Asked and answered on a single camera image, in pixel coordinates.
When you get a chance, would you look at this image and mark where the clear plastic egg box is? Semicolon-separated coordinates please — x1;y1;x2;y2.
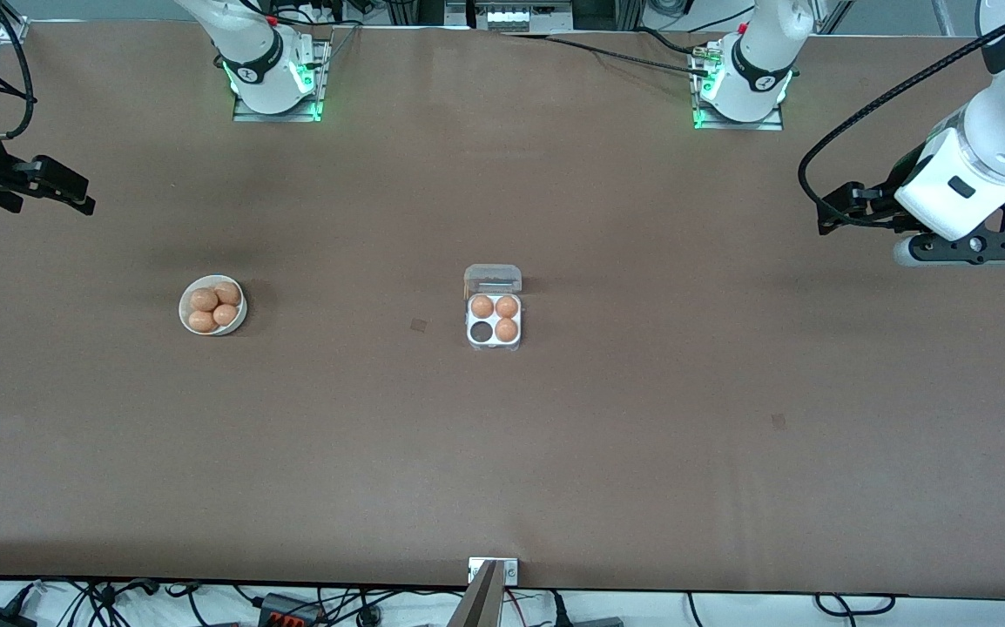
463;264;524;353

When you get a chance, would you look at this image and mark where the white round bowl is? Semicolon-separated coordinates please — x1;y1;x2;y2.
179;275;248;337

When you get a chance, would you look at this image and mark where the grey power strip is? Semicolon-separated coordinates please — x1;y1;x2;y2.
472;0;576;34

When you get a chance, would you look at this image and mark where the black and orange adapter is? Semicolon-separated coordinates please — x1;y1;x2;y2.
257;592;324;627

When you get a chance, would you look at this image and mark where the grey metal beam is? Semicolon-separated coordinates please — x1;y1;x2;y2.
446;560;504;627

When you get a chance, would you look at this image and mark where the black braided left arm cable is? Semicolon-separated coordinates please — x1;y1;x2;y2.
798;7;1005;231

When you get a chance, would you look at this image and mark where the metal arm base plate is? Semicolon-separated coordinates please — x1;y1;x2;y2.
690;39;785;132
232;39;329;124

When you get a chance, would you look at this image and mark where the black table cable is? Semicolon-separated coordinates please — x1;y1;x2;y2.
502;32;712;76
637;28;702;57

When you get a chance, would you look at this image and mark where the small metal bracket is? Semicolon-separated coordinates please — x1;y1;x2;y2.
468;557;520;586

